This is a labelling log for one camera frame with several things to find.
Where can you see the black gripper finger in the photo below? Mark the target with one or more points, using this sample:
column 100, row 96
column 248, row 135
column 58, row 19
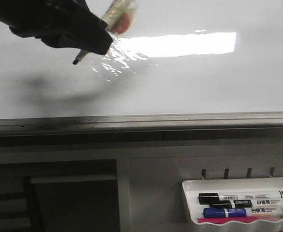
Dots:
column 57, row 23

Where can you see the taped black whiteboard marker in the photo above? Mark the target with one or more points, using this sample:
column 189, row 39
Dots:
column 118, row 18

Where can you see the large white whiteboard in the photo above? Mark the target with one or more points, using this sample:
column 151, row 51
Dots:
column 183, row 64

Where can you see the blue capped whiteboard marker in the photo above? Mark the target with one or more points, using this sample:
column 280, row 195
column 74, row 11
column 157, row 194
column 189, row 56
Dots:
column 243, row 212

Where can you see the dark chair behind board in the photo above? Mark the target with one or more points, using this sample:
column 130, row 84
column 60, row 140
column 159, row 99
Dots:
column 72, row 196

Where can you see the white plastic marker tray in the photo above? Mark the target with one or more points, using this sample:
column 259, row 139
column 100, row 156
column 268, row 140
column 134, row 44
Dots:
column 194, row 210

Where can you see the black capped marker top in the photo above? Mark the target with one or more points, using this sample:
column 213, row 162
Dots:
column 206, row 198

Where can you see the black capped marker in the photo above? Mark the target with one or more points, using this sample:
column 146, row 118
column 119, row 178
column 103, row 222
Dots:
column 247, row 203
column 206, row 198

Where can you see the pink marker in tray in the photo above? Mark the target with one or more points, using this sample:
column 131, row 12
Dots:
column 225, row 220

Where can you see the black capped marker middle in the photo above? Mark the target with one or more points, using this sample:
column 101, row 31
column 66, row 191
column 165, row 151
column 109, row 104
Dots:
column 247, row 203

